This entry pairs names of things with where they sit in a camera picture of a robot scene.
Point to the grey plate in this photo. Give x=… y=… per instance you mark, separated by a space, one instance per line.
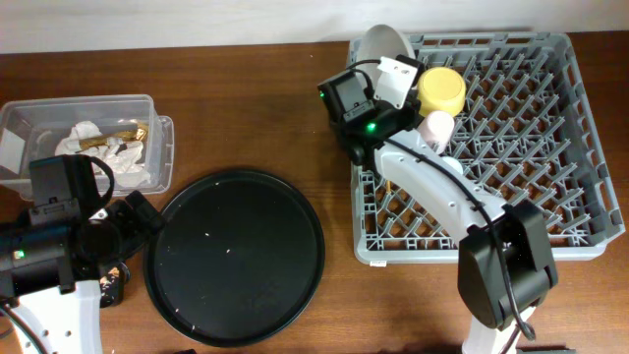
x=382 y=41

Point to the clear plastic waste bin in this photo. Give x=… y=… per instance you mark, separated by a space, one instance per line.
x=32 y=130

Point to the black rectangular tray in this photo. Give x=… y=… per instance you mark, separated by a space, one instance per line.
x=112 y=286

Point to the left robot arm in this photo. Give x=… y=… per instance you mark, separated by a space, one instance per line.
x=48 y=321

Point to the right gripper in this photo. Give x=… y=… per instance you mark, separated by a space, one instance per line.
x=402 y=114

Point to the pink cup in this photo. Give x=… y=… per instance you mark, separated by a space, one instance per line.
x=437 y=129

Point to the gold snack wrapper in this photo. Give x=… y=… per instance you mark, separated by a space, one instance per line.
x=138 y=134

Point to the white napkin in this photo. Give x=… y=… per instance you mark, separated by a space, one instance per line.
x=124 y=160

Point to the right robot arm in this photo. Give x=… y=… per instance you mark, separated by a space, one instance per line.
x=505 y=262

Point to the light blue cup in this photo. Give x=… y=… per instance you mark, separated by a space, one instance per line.
x=454 y=163

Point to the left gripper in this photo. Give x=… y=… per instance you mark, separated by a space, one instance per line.
x=142 y=222

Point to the round black tray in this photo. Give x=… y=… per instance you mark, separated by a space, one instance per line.
x=240 y=258

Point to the grey dishwasher rack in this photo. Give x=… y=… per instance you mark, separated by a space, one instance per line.
x=526 y=133

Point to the yellow bowl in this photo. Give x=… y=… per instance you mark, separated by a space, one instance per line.
x=441 y=89

